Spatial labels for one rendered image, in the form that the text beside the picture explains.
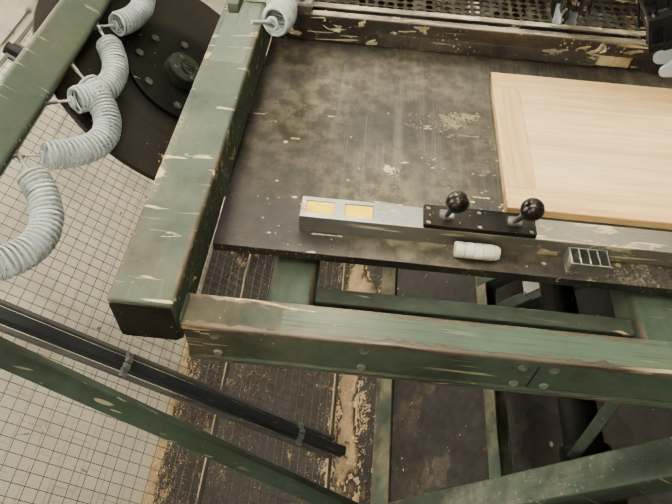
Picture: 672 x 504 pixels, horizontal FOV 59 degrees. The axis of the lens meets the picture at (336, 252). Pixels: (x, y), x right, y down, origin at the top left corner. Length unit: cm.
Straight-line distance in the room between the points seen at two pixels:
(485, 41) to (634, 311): 74
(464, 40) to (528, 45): 15
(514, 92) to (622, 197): 36
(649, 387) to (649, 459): 43
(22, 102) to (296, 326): 86
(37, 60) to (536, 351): 125
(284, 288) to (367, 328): 21
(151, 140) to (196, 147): 57
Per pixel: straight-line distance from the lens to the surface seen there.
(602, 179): 130
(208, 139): 112
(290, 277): 106
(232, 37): 138
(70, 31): 169
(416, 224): 106
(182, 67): 184
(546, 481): 158
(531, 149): 131
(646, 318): 118
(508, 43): 157
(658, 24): 97
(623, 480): 149
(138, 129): 167
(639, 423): 243
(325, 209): 106
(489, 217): 109
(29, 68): 156
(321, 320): 91
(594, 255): 115
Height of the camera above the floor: 206
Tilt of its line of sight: 27 degrees down
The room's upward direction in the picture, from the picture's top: 59 degrees counter-clockwise
